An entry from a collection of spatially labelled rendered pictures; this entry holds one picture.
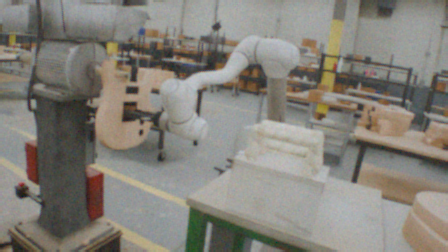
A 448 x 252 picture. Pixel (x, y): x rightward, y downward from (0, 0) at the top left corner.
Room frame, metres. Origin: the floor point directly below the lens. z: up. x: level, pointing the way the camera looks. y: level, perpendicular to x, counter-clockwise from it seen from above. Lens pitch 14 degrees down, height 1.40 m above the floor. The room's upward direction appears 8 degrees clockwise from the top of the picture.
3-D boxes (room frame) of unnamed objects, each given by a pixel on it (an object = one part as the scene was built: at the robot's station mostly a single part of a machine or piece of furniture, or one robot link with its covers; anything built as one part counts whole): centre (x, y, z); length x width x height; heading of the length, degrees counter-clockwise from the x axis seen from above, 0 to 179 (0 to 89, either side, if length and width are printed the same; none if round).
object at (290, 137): (0.81, -0.19, 1.20); 0.20 x 0.03 x 0.03; 67
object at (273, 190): (0.86, -0.21, 1.02); 0.27 x 0.15 x 0.17; 68
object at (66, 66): (1.48, 0.78, 1.25); 0.41 x 0.27 x 0.26; 64
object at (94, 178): (1.65, 0.77, 0.49); 0.25 x 0.12 x 0.37; 64
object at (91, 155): (1.64, 0.77, 0.93); 0.15 x 0.10 x 0.55; 64
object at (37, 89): (1.50, 0.84, 1.11); 0.36 x 0.24 x 0.04; 64
